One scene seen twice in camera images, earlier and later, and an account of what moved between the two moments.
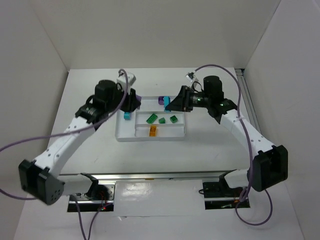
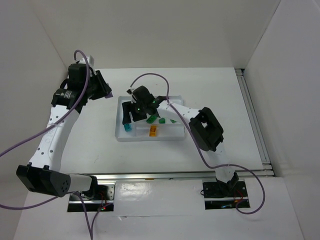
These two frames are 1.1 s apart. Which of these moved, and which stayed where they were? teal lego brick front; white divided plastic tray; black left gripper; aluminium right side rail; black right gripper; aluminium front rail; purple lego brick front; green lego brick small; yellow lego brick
Moved: teal lego brick front; black left gripper; purple lego brick front; black right gripper
Stayed: aluminium front rail; green lego brick small; white divided plastic tray; yellow lego brick; aluminium right side rail
